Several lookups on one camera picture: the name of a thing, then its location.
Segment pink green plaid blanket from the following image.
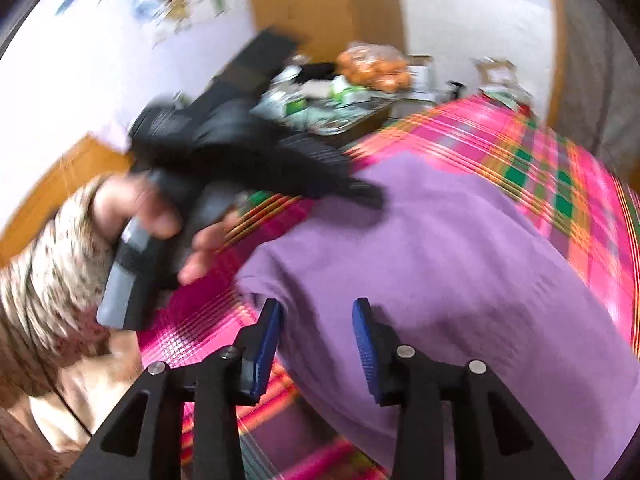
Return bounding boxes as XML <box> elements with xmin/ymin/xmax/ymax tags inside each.
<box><xmin>137</xmin><ymin>94</ymin><xmax>640</xmax><ymax>480</ymax></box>

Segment wooden wardrobe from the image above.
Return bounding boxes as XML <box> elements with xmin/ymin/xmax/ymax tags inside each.
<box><xmin>242</xmin><ymin>0</ymin><xmax>407</xmax><ymax>63</ymax></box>

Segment wooden door frame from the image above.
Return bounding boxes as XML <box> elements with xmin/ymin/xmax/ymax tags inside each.
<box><xmin>544</xmin><ymin>0</ymin><xmax>567</xmax><ymax>132</ymax></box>

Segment purple fleece pants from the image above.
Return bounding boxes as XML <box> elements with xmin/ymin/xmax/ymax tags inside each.
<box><xmin>235</xmin><ymin>152</ymin><xmax>640</xmax><ymax>480</ymax></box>

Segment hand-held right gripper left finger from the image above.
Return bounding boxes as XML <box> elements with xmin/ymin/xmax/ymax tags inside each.
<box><xmin>70</xmin><ymin>298</ymin><xmax>285</xmax><ymax>480</ymax></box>

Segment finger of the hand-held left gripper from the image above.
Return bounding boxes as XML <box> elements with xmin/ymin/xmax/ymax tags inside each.
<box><xmin>279</xmin><ymin>135</ymin><xmax>354</xmax><ymax>177</ymax></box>
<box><xmin>279</xmin><ymin>159</ymin><xmax>386</xmax><ymax>209</ymax></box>

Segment brown labelled cardboard box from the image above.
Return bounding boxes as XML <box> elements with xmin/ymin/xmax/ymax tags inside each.
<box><xmin>474</xmin><ymin>56</ymin><xmax>517</xmax><ymax>92</ymax></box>

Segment person's left hand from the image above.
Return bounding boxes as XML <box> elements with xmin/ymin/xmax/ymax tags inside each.
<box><xmin>92</xmin><ymin>171</ymin><xmax>247</xmax><ymax>285</ymax></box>

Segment translucent screen curtain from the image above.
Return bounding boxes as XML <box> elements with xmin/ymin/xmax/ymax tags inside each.
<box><xmin>559</xmin><ymin>0</ymin><xmax>640</xmax><ymax>173</ymax></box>

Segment bag of oranges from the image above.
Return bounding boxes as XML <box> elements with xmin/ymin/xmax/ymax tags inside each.
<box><xmin>336</xmin><ymin>41</ymin><xmax>413</xmax><ymax>94</ymax></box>

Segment person's left forearm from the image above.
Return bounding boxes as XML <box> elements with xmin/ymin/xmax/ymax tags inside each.
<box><xmin>0</xmin><ymin>177</ymin><xmax>132</xmax><ymax>356</ymax></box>

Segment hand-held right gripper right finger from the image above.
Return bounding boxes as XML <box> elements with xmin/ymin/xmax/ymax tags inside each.
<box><xmin>351</xmin><ymin>297</ymin><xmax>576</xmax><ymax>480</ymax></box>

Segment person's patterned fleece clothing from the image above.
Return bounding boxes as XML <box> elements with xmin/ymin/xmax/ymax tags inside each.
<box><xmin>0</xmin><ymin>327</ymin><xmax>147</xmax><ymax>480</ymax></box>

